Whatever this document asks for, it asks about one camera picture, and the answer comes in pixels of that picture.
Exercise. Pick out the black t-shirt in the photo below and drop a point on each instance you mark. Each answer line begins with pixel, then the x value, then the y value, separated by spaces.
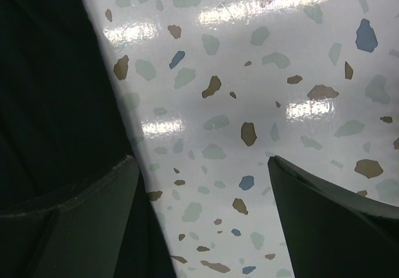
pixel 60 122

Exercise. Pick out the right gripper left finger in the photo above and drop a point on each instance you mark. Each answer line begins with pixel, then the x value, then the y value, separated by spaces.
pixel 75 231

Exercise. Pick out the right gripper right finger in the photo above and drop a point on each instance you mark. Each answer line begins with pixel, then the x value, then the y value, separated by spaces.
pixel 331 231

